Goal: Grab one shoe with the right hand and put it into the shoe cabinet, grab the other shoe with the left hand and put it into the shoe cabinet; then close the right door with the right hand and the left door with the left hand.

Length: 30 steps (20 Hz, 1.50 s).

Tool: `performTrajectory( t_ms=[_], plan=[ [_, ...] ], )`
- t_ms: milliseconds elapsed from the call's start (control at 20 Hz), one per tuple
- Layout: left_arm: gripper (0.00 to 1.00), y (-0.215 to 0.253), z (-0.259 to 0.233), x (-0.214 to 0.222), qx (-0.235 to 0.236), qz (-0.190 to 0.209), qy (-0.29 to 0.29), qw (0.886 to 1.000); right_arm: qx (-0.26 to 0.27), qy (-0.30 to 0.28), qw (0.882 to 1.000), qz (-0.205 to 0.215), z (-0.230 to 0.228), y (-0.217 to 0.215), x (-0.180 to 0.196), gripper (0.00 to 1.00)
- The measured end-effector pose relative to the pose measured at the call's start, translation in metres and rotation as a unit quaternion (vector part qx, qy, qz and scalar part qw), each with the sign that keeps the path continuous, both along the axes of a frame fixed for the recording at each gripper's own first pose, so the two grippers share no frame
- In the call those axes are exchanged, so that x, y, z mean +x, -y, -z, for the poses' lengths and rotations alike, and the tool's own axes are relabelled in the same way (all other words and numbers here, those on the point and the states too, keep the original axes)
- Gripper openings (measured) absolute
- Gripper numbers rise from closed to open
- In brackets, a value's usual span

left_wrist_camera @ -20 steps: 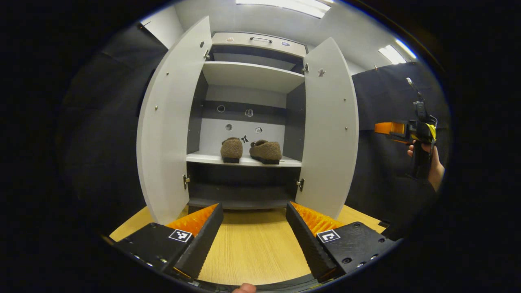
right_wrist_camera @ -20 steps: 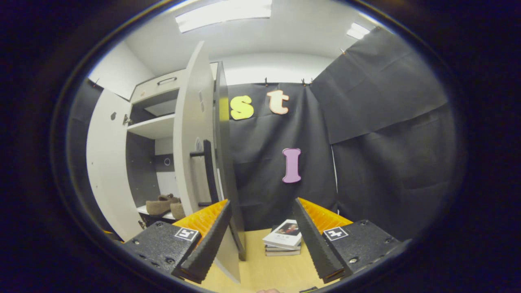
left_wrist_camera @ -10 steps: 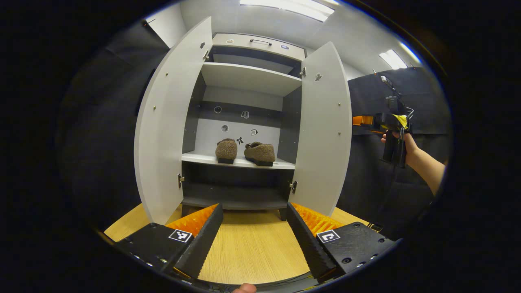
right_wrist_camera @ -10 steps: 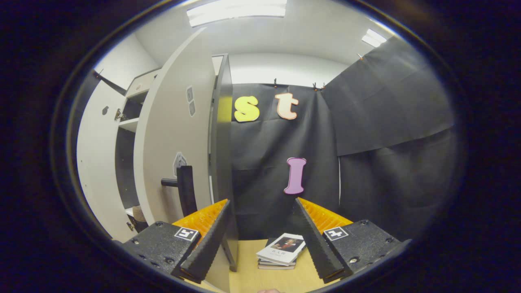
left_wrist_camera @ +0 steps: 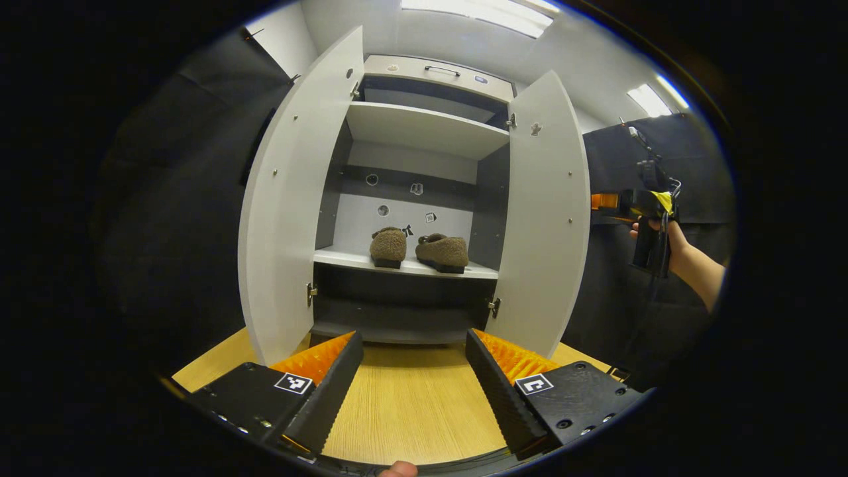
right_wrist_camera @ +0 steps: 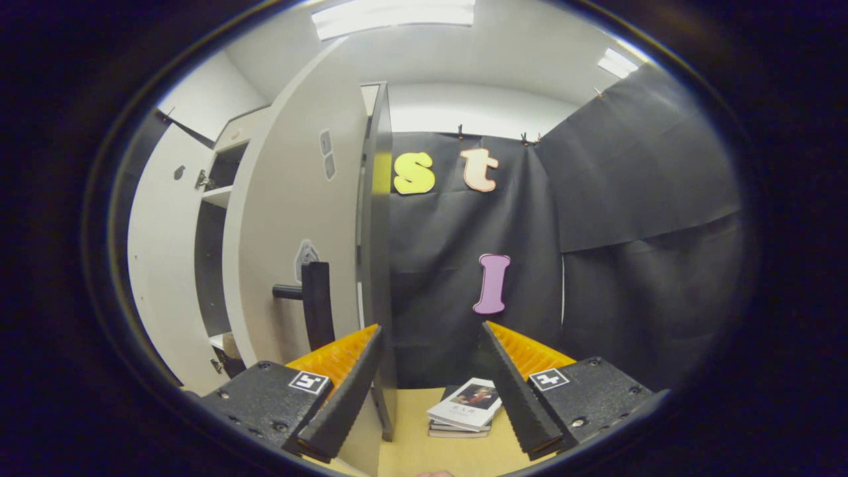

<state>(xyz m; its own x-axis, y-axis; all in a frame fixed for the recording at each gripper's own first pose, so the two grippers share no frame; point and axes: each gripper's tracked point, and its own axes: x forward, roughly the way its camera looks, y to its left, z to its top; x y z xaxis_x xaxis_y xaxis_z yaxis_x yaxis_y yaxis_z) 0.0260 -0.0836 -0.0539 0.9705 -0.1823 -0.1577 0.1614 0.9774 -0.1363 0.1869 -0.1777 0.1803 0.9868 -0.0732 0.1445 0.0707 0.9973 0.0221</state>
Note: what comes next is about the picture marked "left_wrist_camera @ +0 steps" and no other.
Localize brown fuzzy shoe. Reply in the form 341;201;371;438
415;233;470;274
369;227;408;269

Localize ceiling light panel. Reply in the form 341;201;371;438
401;0;554;38
626;74;690;119

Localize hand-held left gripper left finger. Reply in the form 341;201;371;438
189;330;365;458

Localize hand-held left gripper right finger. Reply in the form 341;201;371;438
465;328;643;461

